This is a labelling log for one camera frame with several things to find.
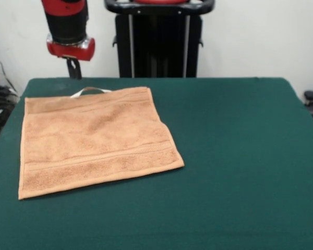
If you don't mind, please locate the tan terry towel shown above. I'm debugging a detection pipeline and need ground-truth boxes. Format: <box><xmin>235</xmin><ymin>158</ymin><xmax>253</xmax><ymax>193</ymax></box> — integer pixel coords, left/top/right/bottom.
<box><xmin>17</xmin><ymin>86</ymin><xmax>185</xmax><ymax>201</ymax></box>

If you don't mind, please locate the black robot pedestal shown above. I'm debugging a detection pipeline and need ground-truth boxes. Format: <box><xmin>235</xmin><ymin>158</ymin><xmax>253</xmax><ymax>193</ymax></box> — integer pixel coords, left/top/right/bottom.
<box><xmin>104</xmin><ymin>0</ymin><xmax>216</xmax><ymax>78</ymax></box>

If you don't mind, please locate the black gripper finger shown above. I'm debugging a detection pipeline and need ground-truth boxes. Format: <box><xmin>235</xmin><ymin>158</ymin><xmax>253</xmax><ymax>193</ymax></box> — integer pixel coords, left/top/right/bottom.
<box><xmin>74</xmin><ymin>60</ymin><xmax>83</xmax><ymax>80</ymax></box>
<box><xmin>66</xmin><ymin>57</ymin><xmax>77</xmax><ymax>79</ymax></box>

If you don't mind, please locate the dark green table cloth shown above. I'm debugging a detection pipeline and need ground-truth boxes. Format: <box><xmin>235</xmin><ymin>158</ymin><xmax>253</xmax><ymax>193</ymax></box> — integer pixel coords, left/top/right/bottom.
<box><xmin>0</xmin><ymin>77</ymin><xmax>313</xmax><ymax>250</ymax></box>

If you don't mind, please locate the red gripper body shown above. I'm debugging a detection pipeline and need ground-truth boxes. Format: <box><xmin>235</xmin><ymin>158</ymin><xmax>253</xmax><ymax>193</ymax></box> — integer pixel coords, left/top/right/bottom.
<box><xmin>46</xmin><ymin>33</ymin><xmax>97</xmax><ymax>62</ymax></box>

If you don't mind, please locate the black cable bundle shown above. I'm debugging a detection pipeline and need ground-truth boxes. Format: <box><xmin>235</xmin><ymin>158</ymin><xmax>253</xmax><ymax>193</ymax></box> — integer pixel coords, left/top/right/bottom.
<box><xmin>0</xmin><ymin>85</ymin><xmax>20</xmax><ymax>115</ymax></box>

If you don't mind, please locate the grey cable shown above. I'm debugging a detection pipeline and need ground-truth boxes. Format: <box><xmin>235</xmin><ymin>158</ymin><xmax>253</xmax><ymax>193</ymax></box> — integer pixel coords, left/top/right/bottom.
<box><xmin>0</xmin><ymin>48</ymin><xmax>18</xmax><ymax>93</ymax></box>

